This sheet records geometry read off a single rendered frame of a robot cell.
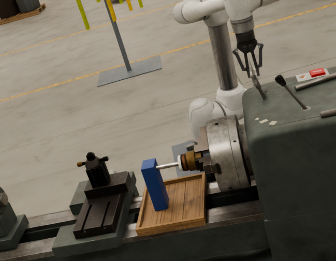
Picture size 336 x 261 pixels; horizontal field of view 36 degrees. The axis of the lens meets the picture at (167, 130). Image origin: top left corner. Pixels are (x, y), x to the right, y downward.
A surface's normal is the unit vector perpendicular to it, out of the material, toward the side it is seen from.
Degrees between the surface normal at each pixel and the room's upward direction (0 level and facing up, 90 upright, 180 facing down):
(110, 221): 0
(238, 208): 30
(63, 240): 0
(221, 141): 40
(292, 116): 0
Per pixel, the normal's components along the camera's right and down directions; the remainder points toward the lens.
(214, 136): -0.27, -0.50
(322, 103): -0.27, -0.87
